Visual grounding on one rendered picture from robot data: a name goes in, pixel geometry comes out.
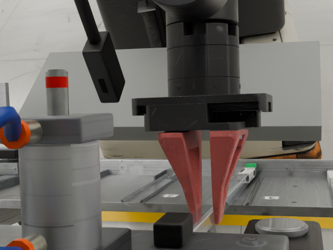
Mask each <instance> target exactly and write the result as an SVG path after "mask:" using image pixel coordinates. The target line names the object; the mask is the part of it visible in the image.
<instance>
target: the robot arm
mask: <svg viewBox="0 0 333 250"><path fill-rule="evenodd" d="M153 1H154V2H155V3H156V4H157V5H158V6H160V7H161V8H162V9H163V10H164V11H165V12H166V51H167V84H168V97H151V98H132V115H133V116H144V131H164V132H160V133H158V141H159V143H160V145H161V147H162V149H163V151H164V153H165V155H166V157H167V159H168V161H169V163H170V165H171V167H172V168H173V170H174V172H175V174H176V176H177V178H178V180H179V182H180V184H181V186H182V188H183V192H184V195H185V198H186V201H187V205H188V208H189V211H190V213H191V214H192V213H194V212H195V211H196V210H197V209H198V208H199V207H200V206H202V133H201V130H210V155H211V177H212V198H213V211H214V220H215V224H219V223H220V222H221V221H222V218H223V213H224V207H225V202H226V197H227V192H228V187H229V183H230V179H231V177H232V174H233V172H234V169H235V167H236V164H237V162H238V159H239V156H240V154H241V151H242V149H243V146H244V144H245V141H246V139H247V136H248V129H245V127H261V112H272V111H273V96H272V95H270V94H267V93H249V94H241V93H240V88H241V85H240V62H239V27H238V0H153Z"/></svg>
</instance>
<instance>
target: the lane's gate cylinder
mask: <svg viewBox="0 0 333 250"><path fill-rule="evenodd" d="M45 73H46V77H45V82H46V98H47V116H62V115H69V99H68V72H67V71H65V69H48V72H45Z"/></svg>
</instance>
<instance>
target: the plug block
mask: <svg viewBox="0 0 333 250"><path fill-rule="evenodd" d="M99 34H100V37H101V41H100V42H99V43H98V44H94V45H92V44H90V43H89V41H88V39H87V41H86V43H85V46H84V48H83V50H82V55H83V57H84V60H85V63H86V65H87V68H88V71H89V73H90V76H91V78H92V81H93V84H94V86H95V89H96V92H97V94H98V97H99V99H100V102H101V103H117V102H119V101H120V97H121V94H122V91H123V88H124V85H125V79H124V76H123V73H122V70H121V67H120V64H119V61H118V58H117V55H116V52H115V49H114V45H113V42H112V39H111V36H110V33H109V32H108V31H101V32H99Z"/></svg>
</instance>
